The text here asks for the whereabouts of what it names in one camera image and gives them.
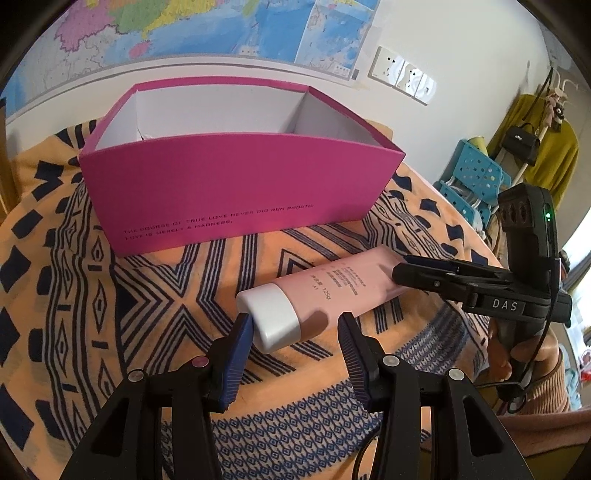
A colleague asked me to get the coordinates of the pink cream tube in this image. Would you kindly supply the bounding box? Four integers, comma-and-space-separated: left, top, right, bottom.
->
235, 244, 409, 354

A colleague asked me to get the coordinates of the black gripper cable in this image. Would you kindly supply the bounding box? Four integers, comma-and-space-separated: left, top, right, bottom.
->
496, 258, 561, 416

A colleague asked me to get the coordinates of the yellow coat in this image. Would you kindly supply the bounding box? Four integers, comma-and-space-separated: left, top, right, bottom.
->
487, 93, 580, 208

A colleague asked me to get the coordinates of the plush hanging charm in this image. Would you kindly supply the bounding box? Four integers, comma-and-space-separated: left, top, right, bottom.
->
545, 90, 567, 132

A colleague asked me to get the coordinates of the colourful wall map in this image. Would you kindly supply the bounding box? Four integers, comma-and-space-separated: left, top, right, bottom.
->
0, 0, 384, 112

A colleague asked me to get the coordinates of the thin black cable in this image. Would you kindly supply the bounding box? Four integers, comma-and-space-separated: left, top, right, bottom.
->
353, 431, 384, 480

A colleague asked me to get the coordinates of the white wall socket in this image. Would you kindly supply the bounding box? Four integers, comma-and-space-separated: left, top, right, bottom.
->
392, 58, 419, 95
413, 69, 438, 104
368, 45, 399, 85

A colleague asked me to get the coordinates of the person's right forearm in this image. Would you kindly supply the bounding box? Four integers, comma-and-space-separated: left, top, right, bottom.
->
501, 351, 591, 457

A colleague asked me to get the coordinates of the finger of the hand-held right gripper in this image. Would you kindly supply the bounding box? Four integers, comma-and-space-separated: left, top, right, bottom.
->
392, 261, 472, 300
404, 254, 514, 284

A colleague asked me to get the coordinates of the person's right hand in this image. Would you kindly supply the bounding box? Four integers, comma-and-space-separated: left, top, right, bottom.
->
487, 318, 561, 391

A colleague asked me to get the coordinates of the orange patterned blanket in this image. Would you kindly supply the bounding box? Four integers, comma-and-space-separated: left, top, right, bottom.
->
0, 120, 509, 480

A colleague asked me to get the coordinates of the white coat rack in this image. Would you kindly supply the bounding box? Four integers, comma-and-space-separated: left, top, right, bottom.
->
508, 67, 578, 190

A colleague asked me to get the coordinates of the window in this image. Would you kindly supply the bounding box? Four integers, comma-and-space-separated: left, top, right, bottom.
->
561, 222, 591, 296

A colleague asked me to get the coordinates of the wooden headboard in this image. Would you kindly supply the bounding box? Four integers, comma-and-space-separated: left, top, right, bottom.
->
0, 99, 21, 222

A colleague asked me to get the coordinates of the black handbag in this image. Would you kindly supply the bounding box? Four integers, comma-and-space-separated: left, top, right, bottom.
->
501, 122, 541, 167

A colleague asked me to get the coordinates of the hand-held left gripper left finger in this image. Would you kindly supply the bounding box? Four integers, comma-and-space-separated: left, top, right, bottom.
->
60, 313, 257, 480

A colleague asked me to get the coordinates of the pink cardboard box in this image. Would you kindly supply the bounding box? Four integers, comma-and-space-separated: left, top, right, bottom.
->
78, 78, 407, 258

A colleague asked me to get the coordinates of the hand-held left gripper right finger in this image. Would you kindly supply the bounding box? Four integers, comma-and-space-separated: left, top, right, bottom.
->
336, 313, 532, 480

